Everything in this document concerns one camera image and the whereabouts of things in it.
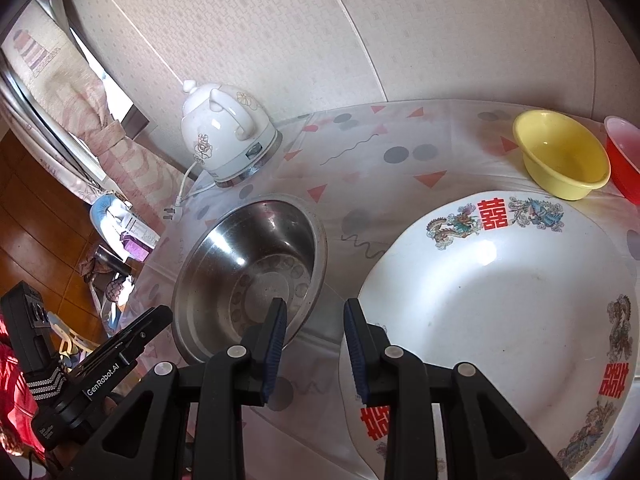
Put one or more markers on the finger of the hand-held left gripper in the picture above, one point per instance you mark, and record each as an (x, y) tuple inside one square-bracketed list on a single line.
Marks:
[(147, 330)]

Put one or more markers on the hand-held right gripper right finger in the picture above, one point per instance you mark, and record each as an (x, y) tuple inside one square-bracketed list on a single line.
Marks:
[(356, 355)]

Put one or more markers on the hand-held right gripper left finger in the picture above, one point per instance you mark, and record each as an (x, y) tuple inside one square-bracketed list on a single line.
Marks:
[(274, 350)]

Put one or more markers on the stainless steel bowl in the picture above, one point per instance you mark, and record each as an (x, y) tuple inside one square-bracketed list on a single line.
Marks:
[(235, 260)]

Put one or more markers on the large white dragon print plate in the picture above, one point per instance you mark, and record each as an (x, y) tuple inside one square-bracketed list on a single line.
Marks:
[(500, 310)]

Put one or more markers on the yellow plastic bowl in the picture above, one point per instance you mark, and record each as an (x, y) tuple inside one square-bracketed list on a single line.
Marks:
[(555, 145)]

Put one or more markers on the red plastic bowl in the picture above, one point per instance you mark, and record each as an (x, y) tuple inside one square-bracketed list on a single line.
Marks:
[(627, 160)]

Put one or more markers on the red clothing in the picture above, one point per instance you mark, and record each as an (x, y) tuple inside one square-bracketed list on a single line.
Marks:
[(15, 410)]

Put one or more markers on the dark patterned cloth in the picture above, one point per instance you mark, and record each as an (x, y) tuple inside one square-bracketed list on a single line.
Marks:
[(107, 275)]

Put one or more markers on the purple box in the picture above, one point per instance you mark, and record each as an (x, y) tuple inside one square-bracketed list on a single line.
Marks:
[(135, 250)]

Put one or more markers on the blue and white plastic item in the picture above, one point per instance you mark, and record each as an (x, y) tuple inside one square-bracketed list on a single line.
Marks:
[(115, 215)]

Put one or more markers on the pink patterned curtain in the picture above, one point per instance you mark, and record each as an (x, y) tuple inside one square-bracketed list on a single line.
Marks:
[(125, 160)]

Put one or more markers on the patterned plastic tablecloth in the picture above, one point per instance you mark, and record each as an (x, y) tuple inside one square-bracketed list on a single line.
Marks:
[(400, 170)]

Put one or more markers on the white floral electric kettle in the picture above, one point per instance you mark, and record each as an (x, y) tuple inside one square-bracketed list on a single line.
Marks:
[(220, 130)]

